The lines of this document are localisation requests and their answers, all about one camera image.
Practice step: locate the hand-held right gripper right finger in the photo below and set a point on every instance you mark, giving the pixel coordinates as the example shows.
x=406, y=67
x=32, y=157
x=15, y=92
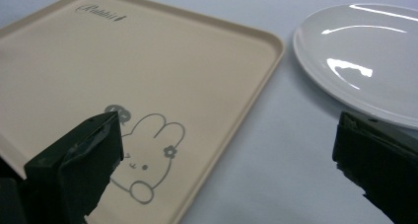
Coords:
x=378, y=158

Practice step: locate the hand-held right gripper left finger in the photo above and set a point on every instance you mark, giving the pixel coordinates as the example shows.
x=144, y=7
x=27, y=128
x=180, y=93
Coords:
x=75, y=164

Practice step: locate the white plate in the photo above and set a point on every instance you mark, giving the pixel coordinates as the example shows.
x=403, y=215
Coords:
x=361, y=56

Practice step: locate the beige tray with rabbit print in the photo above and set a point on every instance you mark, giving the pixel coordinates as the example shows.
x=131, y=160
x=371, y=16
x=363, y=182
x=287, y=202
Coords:
x=131, y=69

